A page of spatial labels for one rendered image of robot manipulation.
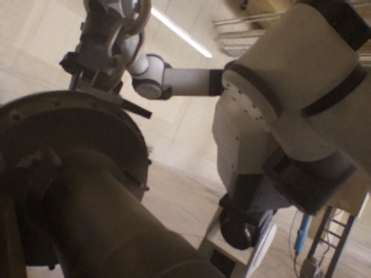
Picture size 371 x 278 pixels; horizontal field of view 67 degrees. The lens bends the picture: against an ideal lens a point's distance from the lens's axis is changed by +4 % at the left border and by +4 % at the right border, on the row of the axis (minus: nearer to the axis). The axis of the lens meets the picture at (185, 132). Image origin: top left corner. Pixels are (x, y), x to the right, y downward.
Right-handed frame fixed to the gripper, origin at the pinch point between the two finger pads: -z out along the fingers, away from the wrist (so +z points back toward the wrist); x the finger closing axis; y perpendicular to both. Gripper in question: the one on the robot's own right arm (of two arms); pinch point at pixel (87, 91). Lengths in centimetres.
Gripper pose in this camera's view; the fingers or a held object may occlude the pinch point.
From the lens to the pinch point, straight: 59.6
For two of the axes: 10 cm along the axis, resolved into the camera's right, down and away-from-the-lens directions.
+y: 7.0, -1.8, -7.0
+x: -7.1, -3.4, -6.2
